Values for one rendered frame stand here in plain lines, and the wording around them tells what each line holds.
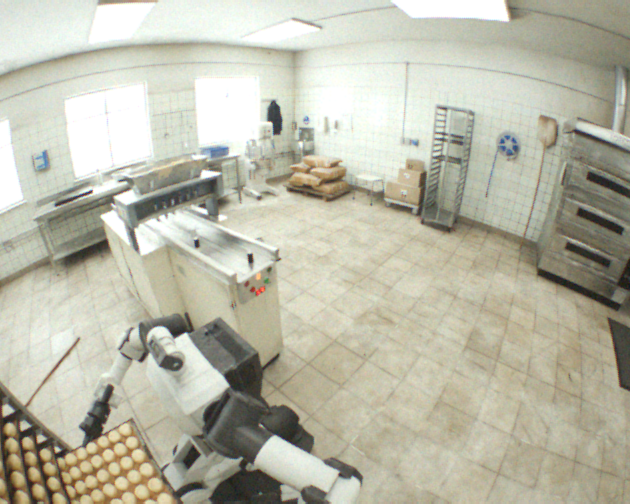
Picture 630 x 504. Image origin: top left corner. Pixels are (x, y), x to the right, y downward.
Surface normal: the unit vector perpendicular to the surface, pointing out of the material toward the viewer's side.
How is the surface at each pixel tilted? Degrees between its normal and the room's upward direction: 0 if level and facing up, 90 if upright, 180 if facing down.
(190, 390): 1
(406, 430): 0
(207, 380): 1
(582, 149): 90
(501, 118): 90
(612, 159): 90
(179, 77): 90
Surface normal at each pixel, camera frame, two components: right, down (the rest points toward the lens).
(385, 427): 0.01, -0.87
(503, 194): -0.67, 0.36
